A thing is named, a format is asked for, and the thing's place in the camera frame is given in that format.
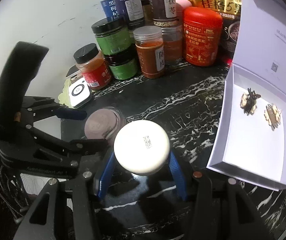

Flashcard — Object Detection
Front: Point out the pink cosmetic jar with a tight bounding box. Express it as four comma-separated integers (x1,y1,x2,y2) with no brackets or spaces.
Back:
84,106,127,146

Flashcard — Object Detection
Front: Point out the cream white cosmetic jar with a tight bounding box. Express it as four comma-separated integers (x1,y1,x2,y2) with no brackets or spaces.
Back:
114,120,170,176

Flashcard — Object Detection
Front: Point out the dark bow hair clip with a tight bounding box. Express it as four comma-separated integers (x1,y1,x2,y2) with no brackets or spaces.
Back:
240,88,261,115

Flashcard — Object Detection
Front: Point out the bear charm hair clip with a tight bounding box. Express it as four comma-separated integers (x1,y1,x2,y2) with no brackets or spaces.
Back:
264,103,282,131

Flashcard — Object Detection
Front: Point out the yellow flower coaster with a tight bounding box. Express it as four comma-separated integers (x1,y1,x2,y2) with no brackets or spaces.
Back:
58,79,73,109

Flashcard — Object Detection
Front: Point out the white square mini printer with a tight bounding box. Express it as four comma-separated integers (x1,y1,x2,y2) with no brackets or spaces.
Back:
69,77,93,108

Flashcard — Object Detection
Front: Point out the red label sauce jar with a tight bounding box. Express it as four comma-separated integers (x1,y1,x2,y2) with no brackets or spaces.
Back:
74,43,112,90

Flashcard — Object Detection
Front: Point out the white open gift box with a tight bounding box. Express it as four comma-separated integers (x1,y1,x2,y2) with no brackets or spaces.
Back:
207,0,286,190

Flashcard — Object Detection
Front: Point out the lower green jar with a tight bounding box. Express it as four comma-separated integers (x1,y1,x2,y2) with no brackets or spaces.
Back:
104,47,138,80

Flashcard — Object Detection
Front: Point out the green jar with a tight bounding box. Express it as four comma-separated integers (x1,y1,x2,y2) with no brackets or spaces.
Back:
104,47,138,80
91,17,132,55

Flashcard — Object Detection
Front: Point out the upper green jar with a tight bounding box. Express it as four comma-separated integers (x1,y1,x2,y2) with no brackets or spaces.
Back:
91,17,132,55

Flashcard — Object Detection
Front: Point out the orange powder plastic jar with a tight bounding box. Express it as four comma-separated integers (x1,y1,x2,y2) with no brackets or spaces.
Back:
133,25,165,79

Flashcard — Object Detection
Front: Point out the blue label bottle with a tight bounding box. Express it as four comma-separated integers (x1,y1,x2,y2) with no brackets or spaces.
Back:
101,0,145,30

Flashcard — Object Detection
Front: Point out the red tea tin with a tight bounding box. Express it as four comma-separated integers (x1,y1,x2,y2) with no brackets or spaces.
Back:
182,7,223,67

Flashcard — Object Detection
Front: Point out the dark herb jar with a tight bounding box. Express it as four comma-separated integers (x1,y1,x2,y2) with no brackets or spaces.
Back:
149,0,178,27

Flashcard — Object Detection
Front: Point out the oatmeal black gold bag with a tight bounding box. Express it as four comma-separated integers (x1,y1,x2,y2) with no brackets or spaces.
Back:
189,0,242,59

